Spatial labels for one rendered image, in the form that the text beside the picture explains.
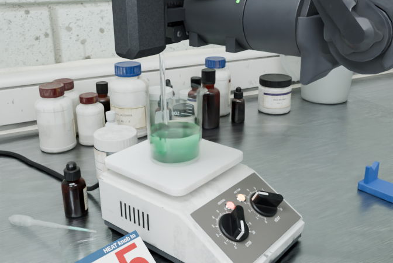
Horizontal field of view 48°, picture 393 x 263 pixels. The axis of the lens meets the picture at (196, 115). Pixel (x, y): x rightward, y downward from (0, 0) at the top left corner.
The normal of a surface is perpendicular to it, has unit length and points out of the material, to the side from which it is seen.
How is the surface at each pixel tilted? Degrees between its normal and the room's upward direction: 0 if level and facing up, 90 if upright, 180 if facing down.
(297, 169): 0
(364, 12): 91
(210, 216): 30
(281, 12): 74
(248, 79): 90
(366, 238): 0
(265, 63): 90
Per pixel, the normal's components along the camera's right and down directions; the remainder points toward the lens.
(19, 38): 0.44, 0.29
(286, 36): -0.63, 0.53
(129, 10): 0.06, 0.33
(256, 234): 0.38, -0.72
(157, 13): 0.75, 0.22
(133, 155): -0.01, -0.94
